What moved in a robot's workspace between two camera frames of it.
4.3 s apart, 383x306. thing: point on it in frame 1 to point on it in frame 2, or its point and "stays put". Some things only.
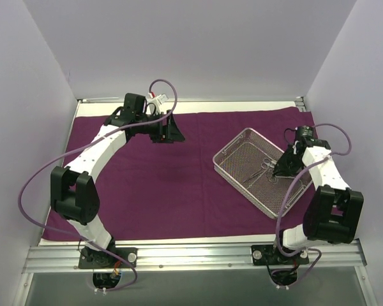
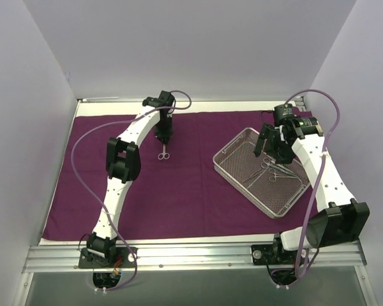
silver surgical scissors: [267, 162] stays put
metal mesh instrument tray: [248, 162] stays put
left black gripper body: [167, 128] stays put
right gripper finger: [277, 168] to [260, 143]
